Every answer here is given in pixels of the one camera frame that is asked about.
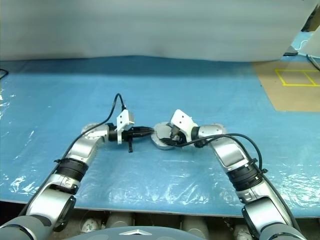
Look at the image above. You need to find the grey rounded shape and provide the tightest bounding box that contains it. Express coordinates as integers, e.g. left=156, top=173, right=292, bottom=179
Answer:
left=181, top=214, right=210, bottom=235
left=106, top=211, right=134, bottom=229

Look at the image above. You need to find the white slanted background panel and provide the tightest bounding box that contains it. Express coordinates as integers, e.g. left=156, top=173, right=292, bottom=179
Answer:
left=299, top=28, right=320, bottom=57

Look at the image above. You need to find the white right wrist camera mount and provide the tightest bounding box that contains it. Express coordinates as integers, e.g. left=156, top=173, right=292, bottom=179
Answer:
left=170, top=109, right=199, bottom=141

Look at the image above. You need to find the grey robot torso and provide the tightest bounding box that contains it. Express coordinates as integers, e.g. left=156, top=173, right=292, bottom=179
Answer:
left=61, top=225, right=219, bottom=240

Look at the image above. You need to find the thin white background cable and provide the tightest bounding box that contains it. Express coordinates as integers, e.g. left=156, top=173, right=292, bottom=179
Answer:
left=296, top=39, right=310, bottom=52

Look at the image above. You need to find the blue film-covered table mat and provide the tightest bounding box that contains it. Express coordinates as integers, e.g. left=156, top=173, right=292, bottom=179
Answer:
left=0, top=54, right=320, bottom=219

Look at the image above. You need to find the white rounded shape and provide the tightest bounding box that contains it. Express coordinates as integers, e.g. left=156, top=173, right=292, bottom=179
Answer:
left=233, top=223, right=251, bottom=240
left=80, top=217, right=102, bottom=232

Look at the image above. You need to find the brown cardboard board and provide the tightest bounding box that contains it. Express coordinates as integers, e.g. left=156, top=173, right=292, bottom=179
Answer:
left=251, top=59, right=320, bottom=113

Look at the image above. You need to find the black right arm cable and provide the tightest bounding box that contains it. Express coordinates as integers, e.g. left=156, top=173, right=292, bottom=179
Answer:
left=172, top=133, right=301, bottom=233

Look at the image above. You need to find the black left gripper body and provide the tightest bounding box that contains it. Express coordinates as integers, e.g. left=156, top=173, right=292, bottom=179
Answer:
left=121, top=126, right=138, bottom=154

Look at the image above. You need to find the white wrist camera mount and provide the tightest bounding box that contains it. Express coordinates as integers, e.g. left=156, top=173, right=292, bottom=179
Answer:
left=170, top=109, right=199, bottom=141
left=115, top=107, right=135, bottom=145

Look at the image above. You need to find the white backdrop sheet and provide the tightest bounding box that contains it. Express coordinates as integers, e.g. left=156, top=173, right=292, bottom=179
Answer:
left=0, top=0, right=317, bottom=63

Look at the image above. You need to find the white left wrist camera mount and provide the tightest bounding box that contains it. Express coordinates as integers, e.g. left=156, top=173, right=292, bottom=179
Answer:
left=115, top=107, right=135, bottom=145

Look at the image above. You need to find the dark flat background object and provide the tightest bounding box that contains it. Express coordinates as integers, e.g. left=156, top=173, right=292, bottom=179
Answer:
left=283, top=44, right=299, bottom=57

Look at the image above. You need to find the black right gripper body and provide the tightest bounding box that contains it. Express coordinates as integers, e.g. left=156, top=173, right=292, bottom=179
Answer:
left=170, top=125, right=188, bottom=148

